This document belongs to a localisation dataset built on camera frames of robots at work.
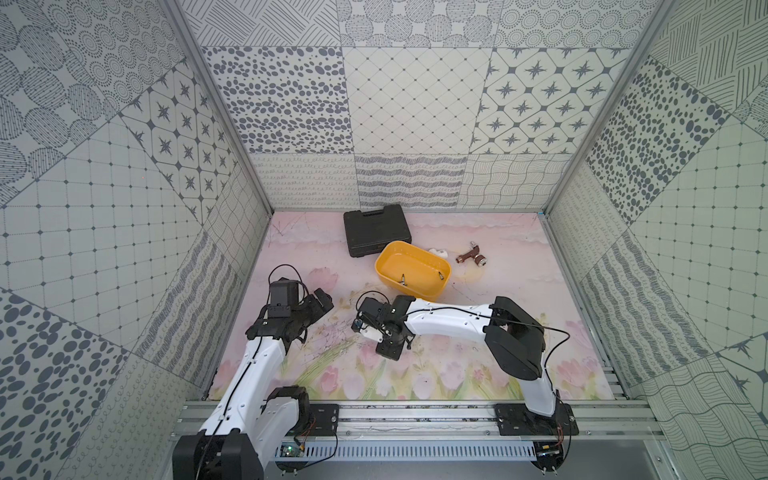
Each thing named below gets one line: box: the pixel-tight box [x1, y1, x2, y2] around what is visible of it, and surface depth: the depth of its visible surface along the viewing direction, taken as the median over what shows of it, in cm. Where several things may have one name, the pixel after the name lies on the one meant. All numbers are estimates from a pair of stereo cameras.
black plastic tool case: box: [343, 204, 412, 258], surface depth 114 cm
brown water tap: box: [456, 240, 487, 267], surface depth 106 cm
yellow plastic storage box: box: [375, 240, 452, 301], surface depth 104 cm
